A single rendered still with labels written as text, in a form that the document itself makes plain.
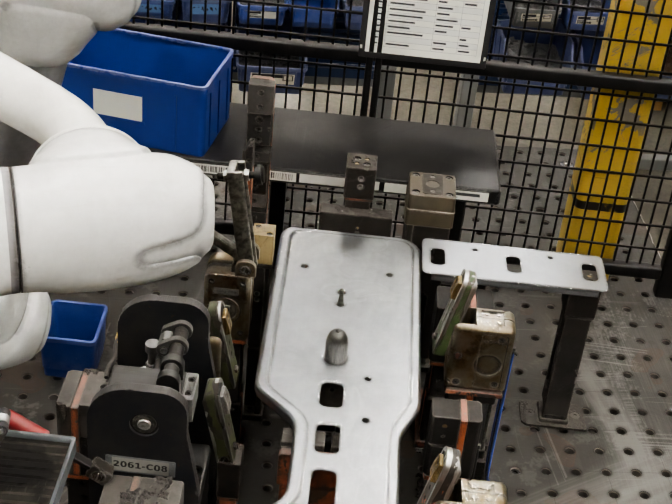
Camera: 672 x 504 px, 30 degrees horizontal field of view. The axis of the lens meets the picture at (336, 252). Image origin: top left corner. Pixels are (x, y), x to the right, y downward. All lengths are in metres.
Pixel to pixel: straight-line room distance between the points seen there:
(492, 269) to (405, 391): 0.34
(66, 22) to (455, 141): 0.94
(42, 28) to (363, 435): 0.64
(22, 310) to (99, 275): 0.86
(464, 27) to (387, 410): 0.81
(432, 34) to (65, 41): 0.87
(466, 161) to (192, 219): 1.23
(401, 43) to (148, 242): 1.29
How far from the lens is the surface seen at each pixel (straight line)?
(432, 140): 2.24
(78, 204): 0.99
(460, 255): 1.99
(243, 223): 1.76
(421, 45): 2.23
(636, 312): 2.48
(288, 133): 2.21
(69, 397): 1.56
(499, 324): 1.78
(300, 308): 1.83
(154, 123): 2.12
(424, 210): 2.03
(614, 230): 2.48
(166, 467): 1.45
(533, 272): 1.98
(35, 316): 1.87
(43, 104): 1.15
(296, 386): 1.69
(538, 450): 2.13
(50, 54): 1.53
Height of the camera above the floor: 2.09
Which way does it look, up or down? 34 degrees down
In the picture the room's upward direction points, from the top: 6 degrees clockwise
